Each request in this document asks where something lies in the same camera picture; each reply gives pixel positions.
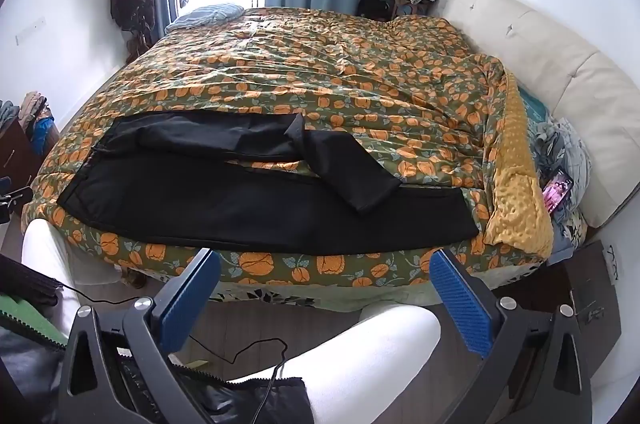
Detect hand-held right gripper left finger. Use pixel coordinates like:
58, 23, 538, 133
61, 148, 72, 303
57, 248, 222, 424

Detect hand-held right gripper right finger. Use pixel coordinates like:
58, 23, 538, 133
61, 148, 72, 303
430, 248, 597, 424

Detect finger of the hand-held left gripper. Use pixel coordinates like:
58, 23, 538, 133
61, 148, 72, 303
0, 178, 34, 226

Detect black pants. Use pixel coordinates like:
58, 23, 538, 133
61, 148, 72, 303
56, 110, 480, 255

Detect dark wooden dresser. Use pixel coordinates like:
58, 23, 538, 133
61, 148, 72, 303
0, 119, 46, 205

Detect person's left leg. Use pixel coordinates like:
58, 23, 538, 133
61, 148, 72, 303
21, 219, 123, 340

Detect person's leg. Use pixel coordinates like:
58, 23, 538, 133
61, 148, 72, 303
21, 219, 123, 340
227, 304, 442, 424

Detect clothes heap on dresser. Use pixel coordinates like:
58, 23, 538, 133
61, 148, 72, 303
0, 91, 56, 157

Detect leaf print bed sheet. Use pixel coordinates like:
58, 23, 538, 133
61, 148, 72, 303
210, 281, 501, 312

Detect person's right leg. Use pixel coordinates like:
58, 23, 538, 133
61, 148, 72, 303
227, 304, 442, 424

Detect dark brown nightstand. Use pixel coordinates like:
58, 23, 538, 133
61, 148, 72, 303
500, 240, 623, 385

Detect smartphone with lit screen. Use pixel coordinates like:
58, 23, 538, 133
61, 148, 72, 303
542, 169, 575, 212

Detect grey crumpled clothes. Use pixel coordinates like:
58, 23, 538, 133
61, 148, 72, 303
532, 116, 593, 225

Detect teal bed sheet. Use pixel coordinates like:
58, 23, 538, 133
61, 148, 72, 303
517, 86, 553, 125

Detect pumpkin print quilt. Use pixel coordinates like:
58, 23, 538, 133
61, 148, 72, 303
37, 6, 556, 300

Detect cream padded headboard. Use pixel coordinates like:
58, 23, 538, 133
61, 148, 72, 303
442, 0, 640, 227

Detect blue striped pillow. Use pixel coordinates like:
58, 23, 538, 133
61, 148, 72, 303
165, 3, 246, 32

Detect wooden stool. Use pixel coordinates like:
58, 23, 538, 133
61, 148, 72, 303
391, 0, 431, 19

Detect dark bag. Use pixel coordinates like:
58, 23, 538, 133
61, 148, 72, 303
357, 0, 393, 21

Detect black cable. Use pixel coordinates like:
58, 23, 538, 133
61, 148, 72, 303
57, 284, 290, 424

